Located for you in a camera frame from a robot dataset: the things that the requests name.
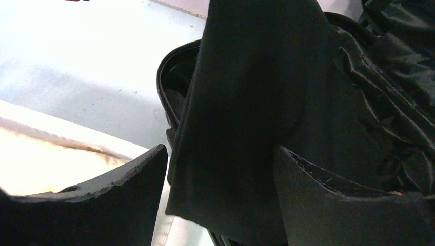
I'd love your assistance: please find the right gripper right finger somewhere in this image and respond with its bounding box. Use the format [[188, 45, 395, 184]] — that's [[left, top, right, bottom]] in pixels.
[[273, 146, 434, 245]]

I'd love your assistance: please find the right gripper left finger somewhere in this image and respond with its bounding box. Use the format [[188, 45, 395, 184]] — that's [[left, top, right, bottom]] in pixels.
[[1, 145, 168, 245]]

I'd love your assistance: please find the white perforated plastic basket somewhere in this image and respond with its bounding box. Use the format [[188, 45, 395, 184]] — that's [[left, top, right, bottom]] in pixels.
[[1, 101, 212, 245]]

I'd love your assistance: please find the beige cloth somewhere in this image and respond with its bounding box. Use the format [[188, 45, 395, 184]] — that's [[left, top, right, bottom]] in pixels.
[[1, 118, 133, 196]]

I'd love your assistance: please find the black garment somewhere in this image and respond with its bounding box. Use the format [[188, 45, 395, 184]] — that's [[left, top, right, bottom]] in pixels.
[[165, 0, 435, 246]]

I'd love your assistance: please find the black ribbed hard-shell suitcase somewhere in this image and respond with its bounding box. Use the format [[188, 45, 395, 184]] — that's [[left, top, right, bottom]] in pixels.
[[156, 0, 435, 246]]

